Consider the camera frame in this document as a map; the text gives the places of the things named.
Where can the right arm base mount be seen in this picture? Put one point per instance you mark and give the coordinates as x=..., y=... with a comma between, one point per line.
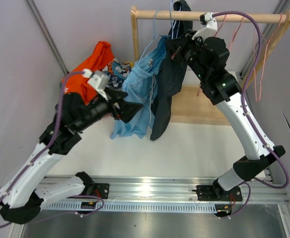
x=212, y=193

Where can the blue hanger navy shorts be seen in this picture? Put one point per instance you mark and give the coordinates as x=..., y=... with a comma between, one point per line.
x=172, y=19

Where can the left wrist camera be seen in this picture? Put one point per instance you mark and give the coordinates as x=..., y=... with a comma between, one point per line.
x=98, y=80

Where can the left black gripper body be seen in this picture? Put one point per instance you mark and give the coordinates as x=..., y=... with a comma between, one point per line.
x=116, y=109

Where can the aluminium rail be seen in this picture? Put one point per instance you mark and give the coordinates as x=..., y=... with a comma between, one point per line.
x=178, y=190

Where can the slotted cable duct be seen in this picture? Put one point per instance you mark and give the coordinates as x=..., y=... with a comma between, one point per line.
x=110, y=206

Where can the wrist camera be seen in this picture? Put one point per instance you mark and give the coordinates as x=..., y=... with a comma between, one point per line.
x=98, y=80
x=209, y=26

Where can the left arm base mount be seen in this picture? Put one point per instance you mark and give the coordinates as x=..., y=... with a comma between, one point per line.
x=98, y=189

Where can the blue hanger light shorts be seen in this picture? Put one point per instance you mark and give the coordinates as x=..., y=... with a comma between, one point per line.
x=154, y=35

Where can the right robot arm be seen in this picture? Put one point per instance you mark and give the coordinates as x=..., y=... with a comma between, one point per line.
x=207, y=58

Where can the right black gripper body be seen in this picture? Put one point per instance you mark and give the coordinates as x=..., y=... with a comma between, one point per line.
x=189, y=50

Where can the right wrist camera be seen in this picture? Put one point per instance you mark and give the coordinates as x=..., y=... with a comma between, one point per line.
x=209, y=26

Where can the pink hanger patterned shorts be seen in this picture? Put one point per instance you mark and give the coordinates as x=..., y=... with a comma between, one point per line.
x=234, y=35

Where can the dark navy shorts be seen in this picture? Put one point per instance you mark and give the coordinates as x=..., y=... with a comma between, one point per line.
x=170, y=77

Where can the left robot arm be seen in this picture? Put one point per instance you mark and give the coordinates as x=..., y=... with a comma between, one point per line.
x=20, y=200

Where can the patterned colourful shorts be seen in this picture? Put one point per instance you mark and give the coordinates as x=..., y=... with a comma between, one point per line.
x=117, y=72

